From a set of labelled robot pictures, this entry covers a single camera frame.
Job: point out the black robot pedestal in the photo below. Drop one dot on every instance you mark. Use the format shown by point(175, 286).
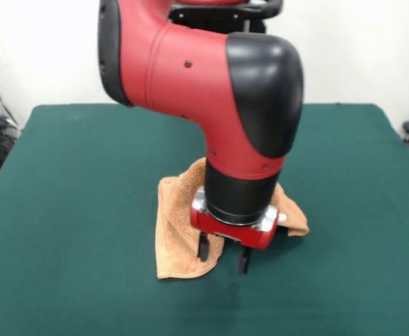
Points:
point(257, 14)

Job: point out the tan terry towel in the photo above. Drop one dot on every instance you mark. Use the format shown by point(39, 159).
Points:
point(176, 217)

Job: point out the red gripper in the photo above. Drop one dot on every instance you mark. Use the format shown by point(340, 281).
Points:
point(232, 234)

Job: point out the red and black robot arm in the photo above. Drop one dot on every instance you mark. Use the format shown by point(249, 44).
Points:
point(197, 77)

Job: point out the dark green table cloth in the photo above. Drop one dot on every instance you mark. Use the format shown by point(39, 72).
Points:
point(85, 245)

